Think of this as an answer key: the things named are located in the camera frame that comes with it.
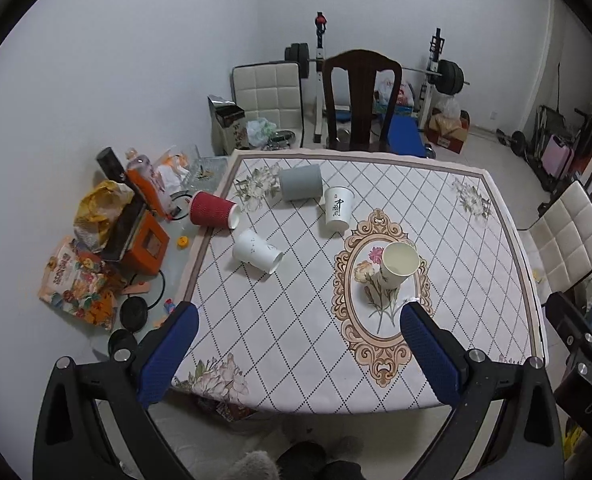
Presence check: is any green white plastic bag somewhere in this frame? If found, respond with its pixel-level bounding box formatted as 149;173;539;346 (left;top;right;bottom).
246;117;279;148

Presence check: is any white padded chair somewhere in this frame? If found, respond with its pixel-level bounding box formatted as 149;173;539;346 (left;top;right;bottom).
232;61;305;148
518;180;592;306

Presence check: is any blue bench pad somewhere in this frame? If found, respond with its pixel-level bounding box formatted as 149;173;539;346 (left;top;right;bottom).
387;116;425;157

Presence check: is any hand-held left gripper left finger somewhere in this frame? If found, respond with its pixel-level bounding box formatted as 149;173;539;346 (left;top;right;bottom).
32;301;200;480

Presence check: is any pink suitcase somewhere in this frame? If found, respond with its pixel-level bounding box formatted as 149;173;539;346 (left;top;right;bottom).
546;135;574;181

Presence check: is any black cable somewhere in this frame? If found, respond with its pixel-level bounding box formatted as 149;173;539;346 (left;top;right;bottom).
126;267;167;311

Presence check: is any white barbell rack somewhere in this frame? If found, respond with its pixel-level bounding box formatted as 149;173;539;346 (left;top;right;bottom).
312;11;448;144

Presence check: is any clear plastic container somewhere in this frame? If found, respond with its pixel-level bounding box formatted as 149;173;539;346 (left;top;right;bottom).
183;155;229;194

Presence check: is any floral diamond pattern tablecloth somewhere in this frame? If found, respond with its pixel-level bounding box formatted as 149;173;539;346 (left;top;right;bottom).
170;150;549;416

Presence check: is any clear plastic bag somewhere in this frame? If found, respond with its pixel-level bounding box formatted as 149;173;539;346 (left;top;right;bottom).
433;96;462;121

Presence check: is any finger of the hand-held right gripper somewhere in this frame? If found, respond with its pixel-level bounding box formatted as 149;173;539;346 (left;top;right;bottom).
545;291;592;363

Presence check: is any silver lined carton box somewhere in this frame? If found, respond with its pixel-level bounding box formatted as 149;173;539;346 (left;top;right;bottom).
207;95;249;156

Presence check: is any black folding cart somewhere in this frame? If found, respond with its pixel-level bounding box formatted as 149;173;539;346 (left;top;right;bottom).
531;105;568;161

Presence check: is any black dumbbell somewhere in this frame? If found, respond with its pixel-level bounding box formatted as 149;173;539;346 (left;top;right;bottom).
496;130;528;154

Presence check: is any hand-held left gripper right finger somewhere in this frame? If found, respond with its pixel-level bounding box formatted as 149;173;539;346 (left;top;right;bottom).
400;301;564;480

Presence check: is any yellow plastic bag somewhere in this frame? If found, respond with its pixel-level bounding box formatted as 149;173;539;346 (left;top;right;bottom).
73;180;134;243

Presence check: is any orange snack packet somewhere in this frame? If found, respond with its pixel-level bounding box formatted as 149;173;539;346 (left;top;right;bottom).
38;236;127;331

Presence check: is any dark cloth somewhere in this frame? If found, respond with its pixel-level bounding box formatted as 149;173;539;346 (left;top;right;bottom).
275;441;364;480

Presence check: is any metal bowl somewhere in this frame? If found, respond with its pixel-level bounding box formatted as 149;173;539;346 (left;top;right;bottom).
266;130;297;150

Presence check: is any red brown cardboard box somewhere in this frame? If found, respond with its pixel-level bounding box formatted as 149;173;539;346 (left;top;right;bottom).
424;110;472;155

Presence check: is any white orange plastic bag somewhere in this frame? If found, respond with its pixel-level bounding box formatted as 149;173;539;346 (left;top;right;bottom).
153;147;188;192

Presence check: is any orange black power tool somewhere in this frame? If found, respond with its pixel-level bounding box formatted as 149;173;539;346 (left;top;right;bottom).
96;146;173;217

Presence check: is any barbell with black plates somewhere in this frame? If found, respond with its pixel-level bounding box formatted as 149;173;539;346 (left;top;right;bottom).
284;42;469;96

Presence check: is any orange gift box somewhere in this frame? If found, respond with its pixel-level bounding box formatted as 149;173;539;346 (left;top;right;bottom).
103;211;170;276

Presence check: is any red ribbed paper cup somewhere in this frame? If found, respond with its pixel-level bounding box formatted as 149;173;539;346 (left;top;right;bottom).
188;191;241;231

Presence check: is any white cup with black print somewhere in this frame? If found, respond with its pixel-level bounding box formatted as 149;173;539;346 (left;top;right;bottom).
324;186;353;235

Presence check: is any cream paper cup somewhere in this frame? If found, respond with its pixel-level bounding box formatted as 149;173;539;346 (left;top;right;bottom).
379;241;421;288

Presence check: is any white cup with twig print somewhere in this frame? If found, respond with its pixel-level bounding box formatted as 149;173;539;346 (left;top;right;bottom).
232;229;284;275

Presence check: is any white red plastic bag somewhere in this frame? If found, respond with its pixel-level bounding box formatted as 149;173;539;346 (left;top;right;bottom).
376;74;416;108

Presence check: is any grey furry slipper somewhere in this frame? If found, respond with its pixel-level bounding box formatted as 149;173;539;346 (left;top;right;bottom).
225;450;283;480

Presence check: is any grey paper cup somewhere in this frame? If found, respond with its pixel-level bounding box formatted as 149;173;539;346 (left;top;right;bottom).
279;163;324;202

